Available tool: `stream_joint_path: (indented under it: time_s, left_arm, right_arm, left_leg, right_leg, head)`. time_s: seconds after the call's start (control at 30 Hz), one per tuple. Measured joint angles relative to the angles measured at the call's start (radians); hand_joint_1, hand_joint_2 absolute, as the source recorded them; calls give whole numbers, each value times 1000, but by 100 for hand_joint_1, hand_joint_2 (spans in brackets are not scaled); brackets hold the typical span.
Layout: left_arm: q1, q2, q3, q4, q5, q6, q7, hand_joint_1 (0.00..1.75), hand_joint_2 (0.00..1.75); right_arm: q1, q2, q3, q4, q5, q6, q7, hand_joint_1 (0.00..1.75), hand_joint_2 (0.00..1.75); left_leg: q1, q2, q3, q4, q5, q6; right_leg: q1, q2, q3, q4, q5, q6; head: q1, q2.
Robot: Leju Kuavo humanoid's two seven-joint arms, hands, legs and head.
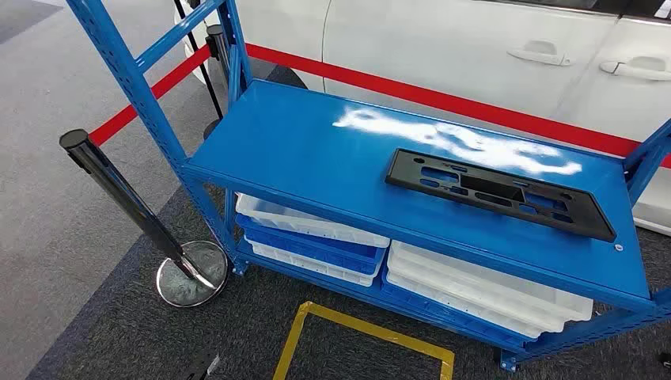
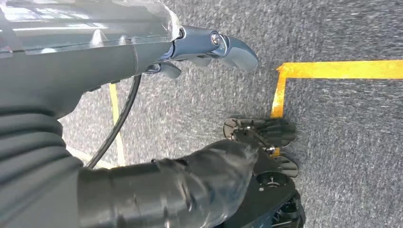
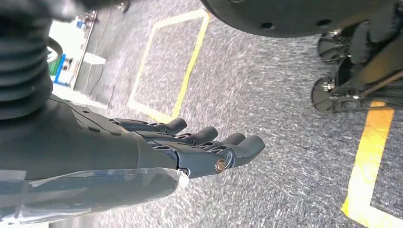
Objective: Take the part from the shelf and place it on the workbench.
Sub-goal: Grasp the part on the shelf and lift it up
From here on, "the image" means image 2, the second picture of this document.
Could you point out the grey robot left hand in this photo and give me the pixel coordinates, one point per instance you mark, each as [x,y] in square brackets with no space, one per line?
[78,47]

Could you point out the yellow floor tape square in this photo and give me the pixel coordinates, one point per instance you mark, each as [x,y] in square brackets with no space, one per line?
[346,69]
[115,104]

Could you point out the robot left arm ribbed sleeve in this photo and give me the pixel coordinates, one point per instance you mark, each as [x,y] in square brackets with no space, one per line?
[28,176]

